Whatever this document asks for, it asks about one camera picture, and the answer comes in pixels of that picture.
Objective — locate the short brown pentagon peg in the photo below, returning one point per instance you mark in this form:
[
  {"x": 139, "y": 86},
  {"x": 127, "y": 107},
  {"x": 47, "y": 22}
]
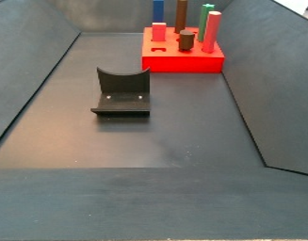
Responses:
[{"x": 186, "y": 40}]

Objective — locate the black curved regrasp stand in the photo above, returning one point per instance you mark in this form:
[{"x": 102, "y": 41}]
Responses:
[{"x": 124, "y": 93}]

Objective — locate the tall blue square peg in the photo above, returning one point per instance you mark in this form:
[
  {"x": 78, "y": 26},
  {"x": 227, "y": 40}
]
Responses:
[{"x": 158, "y": 11}]

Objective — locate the tall brown cylinder peg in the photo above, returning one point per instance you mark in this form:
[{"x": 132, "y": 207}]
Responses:
[{"x": 180, "y": 21}]

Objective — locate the green star peg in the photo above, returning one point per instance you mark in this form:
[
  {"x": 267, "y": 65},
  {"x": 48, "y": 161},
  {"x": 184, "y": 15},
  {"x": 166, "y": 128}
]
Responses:
[{"x": 204, "y": 13}]

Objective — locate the pink hexagonal peg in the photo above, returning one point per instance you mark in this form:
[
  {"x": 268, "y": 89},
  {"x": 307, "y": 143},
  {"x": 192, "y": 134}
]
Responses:
[{"x": 211, "y": 32}]

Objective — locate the red peg fixture block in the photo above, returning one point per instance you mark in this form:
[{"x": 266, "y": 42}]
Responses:
[{"x": 162, "y": 56}]

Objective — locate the short red-white peg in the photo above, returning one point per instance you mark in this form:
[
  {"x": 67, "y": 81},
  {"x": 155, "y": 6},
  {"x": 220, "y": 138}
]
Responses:
[{"x": 159, "y": 31}]

